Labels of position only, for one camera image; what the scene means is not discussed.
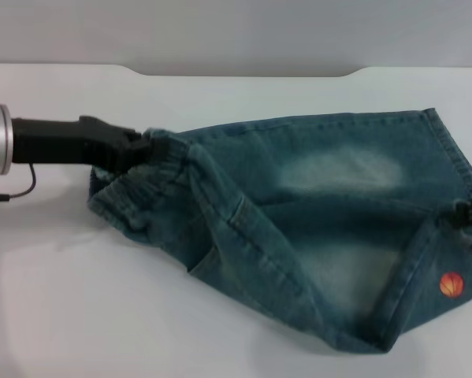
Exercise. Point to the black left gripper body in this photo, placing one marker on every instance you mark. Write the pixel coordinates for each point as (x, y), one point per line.
(62, 141)

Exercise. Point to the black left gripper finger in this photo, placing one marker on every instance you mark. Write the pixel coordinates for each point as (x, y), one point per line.
(160, 147)

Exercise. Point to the blue denim shorts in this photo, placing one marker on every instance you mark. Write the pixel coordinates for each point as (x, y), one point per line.
(298, 197)

